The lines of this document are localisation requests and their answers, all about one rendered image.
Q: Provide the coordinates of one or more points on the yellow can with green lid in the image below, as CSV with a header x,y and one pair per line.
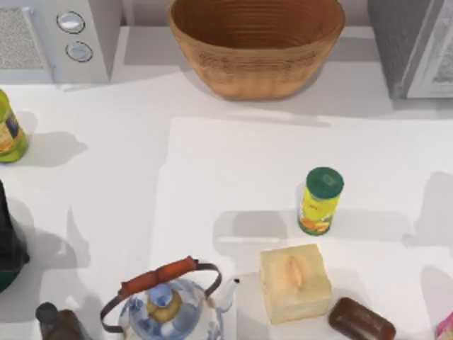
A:
x,y
320,202

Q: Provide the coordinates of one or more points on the woven brown basket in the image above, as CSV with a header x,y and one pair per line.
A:
x,y
255,53

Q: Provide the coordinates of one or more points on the square loaf of bread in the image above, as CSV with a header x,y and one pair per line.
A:
x,y
295,283

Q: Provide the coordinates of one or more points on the blue and white teapot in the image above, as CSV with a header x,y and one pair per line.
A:
x,y
170,304

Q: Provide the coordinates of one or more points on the round microwave knob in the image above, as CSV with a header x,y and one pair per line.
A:
x,y
79,51
70,22

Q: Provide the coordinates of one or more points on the dark brown bread roll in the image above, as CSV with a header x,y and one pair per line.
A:
x,y
361,320

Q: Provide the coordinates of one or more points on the green bottle with label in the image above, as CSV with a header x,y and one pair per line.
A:
x,y
8,134

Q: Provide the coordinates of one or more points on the brown glass bottle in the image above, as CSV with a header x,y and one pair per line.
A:
x,y
58,324

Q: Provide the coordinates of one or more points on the pale microwave oven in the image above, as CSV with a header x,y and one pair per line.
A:
x,y
39,39

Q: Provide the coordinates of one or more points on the dark green bottle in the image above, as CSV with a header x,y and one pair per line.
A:
x,y
8,244

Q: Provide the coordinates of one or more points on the pink packet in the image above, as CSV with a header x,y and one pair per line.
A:
x,y
446,327

